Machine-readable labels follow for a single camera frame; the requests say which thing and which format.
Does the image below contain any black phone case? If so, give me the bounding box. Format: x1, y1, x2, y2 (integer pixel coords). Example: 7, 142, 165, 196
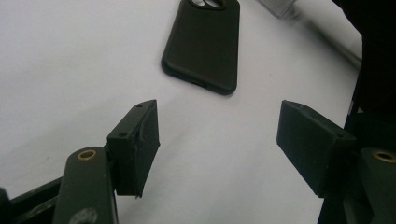
160, 0, 242, 97

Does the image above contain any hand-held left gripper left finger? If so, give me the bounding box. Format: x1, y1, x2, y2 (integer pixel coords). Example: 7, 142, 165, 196
106, 99, 162, 199

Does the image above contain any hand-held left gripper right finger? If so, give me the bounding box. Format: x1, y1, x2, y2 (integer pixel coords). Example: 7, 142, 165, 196
276, 99, 358, 199

